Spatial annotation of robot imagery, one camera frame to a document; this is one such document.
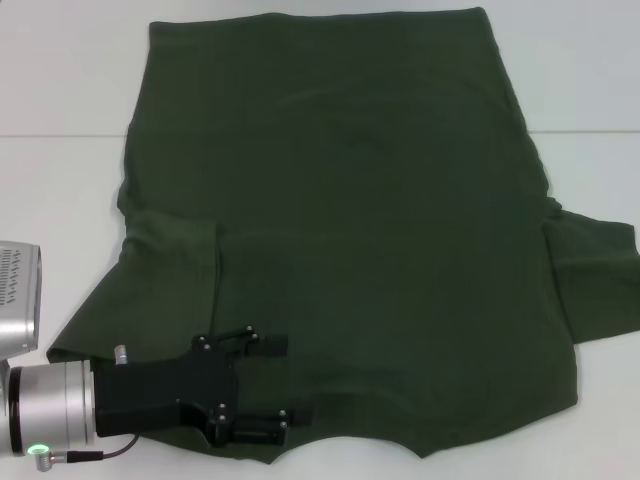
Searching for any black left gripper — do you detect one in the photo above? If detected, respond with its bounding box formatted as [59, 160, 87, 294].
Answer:
[92, 323, 317, 448]

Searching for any dark green shirt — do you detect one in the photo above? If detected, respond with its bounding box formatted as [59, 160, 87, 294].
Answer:
[47, 5, 640, 464]

